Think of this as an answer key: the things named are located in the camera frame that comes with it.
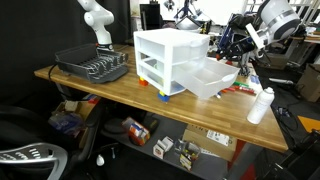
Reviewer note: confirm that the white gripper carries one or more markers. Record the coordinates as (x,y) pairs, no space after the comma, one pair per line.
(256,35)

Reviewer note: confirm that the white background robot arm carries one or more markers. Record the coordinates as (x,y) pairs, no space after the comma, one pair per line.
(98,23)

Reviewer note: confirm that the all green marker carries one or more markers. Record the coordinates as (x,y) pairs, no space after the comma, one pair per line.
(240,84)

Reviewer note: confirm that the red white marker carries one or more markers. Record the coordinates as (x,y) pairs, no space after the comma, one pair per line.
(245,89)

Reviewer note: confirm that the all orange marker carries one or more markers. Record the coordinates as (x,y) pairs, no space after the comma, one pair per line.
(227,90)

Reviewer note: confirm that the blue marker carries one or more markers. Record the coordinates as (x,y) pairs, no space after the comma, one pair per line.
(219,96)

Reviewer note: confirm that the upright cardboard box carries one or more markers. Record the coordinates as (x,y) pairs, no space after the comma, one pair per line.
(308,83)

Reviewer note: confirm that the large flat cardboard box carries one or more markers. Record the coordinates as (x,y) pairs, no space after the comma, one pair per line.
(210,141)

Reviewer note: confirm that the box with small items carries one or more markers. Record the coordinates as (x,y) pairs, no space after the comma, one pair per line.
(188,153)

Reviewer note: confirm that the small white open box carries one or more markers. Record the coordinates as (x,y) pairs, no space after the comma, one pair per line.
(162,146)

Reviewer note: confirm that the colourful product box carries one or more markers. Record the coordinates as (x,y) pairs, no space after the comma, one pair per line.
(138,131)

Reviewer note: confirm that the small brown cardboard box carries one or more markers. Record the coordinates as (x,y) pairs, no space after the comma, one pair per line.
(68,106)

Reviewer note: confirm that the blue paper sheet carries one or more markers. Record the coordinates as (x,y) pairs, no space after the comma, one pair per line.
(255,79)

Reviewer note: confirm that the white paper sheet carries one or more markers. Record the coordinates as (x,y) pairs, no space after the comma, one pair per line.
(206,78)

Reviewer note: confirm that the wooden side desk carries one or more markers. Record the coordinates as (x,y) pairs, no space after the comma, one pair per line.
(311,38)

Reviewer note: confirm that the white plastic drawer unit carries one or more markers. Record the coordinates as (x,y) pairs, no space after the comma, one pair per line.
(156,43)

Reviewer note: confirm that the yellow blue toy block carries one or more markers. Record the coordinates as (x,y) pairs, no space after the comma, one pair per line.
(163,96)

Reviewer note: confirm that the orange floor sheet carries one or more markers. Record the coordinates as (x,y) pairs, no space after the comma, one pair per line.
(308,122)

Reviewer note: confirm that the orange toy block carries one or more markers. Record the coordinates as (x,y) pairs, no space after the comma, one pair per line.
(143,81)

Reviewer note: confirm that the red table leg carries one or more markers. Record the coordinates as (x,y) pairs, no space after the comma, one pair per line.
(248,173)

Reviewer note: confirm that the dark grey dish rack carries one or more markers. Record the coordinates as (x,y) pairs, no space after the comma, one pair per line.
(91,65)

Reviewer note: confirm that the white computer mouse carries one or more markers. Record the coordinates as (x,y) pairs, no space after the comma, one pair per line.
(100,160)

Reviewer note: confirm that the clear plastic bag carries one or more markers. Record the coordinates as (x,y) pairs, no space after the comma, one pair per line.
(66,122)

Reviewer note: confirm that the black mesh office chair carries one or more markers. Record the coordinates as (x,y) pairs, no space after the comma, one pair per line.
(33,156)

